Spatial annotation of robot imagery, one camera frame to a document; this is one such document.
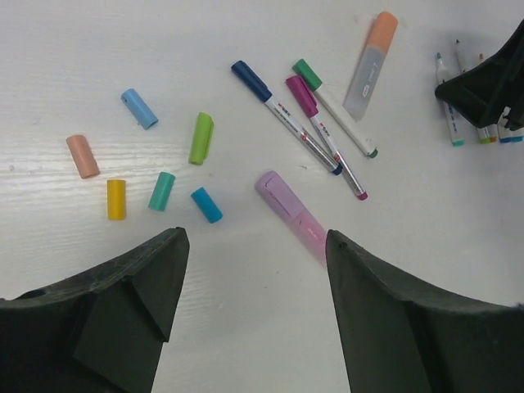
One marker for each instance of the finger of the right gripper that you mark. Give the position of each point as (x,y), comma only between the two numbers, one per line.
(492,90)

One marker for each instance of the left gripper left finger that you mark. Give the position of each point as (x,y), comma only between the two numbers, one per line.
(101,330)

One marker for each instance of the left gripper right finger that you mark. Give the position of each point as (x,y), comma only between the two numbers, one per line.
(402,334)

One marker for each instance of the light blue cap pen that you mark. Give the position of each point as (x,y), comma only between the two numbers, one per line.
(504,134)

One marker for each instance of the orange cap highlighter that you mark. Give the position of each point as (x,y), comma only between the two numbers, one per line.
(370,65)

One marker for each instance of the yellow pen cap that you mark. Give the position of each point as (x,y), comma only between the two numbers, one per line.
(116,199)

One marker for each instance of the bright blue pen cap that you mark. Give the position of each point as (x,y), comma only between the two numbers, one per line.
(207,206)

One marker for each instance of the green cap marker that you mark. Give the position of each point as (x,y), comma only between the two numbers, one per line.
(338,113)

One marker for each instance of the small orange pen cap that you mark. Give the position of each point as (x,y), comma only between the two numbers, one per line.
(82,156)

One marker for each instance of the magenta cap marker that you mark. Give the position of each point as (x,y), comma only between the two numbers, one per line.
(308,104)

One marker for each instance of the pink highlighter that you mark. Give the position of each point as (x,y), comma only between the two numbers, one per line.
(290,209)

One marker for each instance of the blue cap marker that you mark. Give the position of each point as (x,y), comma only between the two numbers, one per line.
(262,92)

